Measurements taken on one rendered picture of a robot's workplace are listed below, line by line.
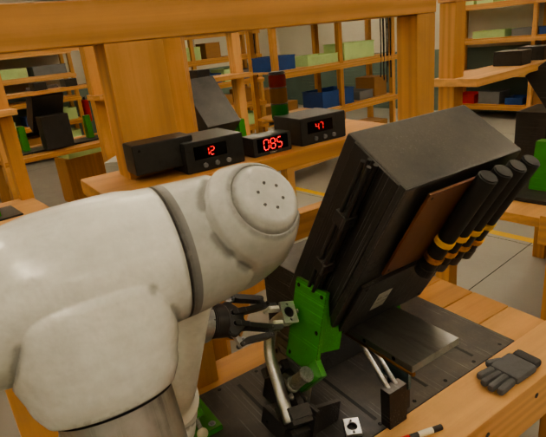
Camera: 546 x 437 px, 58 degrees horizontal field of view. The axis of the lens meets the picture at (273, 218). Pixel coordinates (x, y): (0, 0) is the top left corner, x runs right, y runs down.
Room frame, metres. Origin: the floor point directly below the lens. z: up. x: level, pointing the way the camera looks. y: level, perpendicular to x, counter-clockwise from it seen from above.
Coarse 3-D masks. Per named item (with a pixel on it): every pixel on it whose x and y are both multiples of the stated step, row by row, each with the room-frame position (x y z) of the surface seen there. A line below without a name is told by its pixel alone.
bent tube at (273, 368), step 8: (280, 304) 1.05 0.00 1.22; (288, 304) 1.06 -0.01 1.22; (280, 312) 1.05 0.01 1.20; (288, 312) 1.06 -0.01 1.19; (272, 320) 1.07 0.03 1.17; (288, 320) 1.02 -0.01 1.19; (296, 320) 1.03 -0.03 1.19; (272, 336) 1.08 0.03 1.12; (264, 344) 1.08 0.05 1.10; (272, 344) 1.08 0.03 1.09; (264, 352) 1.07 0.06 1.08; (272, 352) 1.07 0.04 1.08; (272, 360) 1.05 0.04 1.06; (272, 368) 1.04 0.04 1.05; (272, 376) 1.02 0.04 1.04; (280, 376) 1.02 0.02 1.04; (272, 384) 1.01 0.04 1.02; (280, 384) 1.00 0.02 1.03; (280, 392) 0.99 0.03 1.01; (280, 400) 0.98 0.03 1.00; (288, 400) 0.98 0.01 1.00; (280, 408) 0.97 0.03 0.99; (288, 416) 0.95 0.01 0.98
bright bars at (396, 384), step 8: (360, 344) 1.05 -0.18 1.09; (368, 352) 1.03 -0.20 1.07; (368, 360) 1.02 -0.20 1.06; (376, 368) 1.01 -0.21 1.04; (384, 368) 1.01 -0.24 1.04; (392, 376) 1.00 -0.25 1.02; (384, 384) 0.98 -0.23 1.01; (392, 384) 0.98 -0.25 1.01; (400, 384) 0.98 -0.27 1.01; (384, 392) 0.96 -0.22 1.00; (392, 392) 0.96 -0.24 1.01; (400, 392) 0.97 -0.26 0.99; (384, 400) 0.96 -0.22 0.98; (392, 400) 0.95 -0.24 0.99; (400, 400) 0.97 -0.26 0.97; (384, 408) 0.97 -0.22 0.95; (392, 408) 0.95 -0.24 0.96; (400, 408) 0.97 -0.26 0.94; (384, 416) 0.97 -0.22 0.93; (392, 416) 0.95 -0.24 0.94; (400, 416) 0.97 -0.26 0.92; (384, 424) 0.97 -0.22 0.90; (392, 424) 0.95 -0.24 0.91
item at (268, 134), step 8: (248, 136) 1.29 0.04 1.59; (256, 136) 1.28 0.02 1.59; (264, 136) 1.27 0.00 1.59; (272, 136) 1.28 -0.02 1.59; (288, 136) 1.31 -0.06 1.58; (248, 144) 1.27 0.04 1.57; (256, 144) 1.25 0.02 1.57; (264, 144) 1.27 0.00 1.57; (272, 144) 1.28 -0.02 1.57; (280, 144) 1.29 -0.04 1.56; (288, 144) 1.31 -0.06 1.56; (248, 152) 1.27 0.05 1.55; (256, 152) 1.25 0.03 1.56; (264, 152) 1.27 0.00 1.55; (272, 152) 1.28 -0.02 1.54
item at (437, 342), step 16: (368, 320) 1.08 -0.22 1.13; (384, 320) 1.08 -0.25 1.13; (400, 320) 1.07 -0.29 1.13; (416, 320) 1.06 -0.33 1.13; (352, 336) 1.05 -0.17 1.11; (368, 336) 1.01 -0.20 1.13; (384, 336) 1.01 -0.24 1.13; (400, 336) 1.00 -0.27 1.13; (416, 336) 0.99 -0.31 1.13; (432, 336) 0.99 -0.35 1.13; (448, 336) 0.98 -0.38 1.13; (384, 352) 0.96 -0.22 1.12; (400, 352) 0.94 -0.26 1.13; (416, 352) 0.93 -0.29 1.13; (432, 352) 0.93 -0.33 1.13; (400, 368) 0.92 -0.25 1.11; (416, 368) 0.89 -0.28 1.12
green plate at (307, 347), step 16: (304, 288) 1.05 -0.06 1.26; (304, 304) 1.04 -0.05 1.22; (320, 304) 1.00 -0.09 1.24; (304, 320) 1.03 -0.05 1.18; (320, 320) 0.99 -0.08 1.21; (304, 336) 1.02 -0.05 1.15; (320, 336) 0.98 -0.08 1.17; (336, 336) 1.02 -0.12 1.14; (288, 352) 1.05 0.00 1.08; (304, 352) 1.01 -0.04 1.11; (320, 352) 0.98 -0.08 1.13
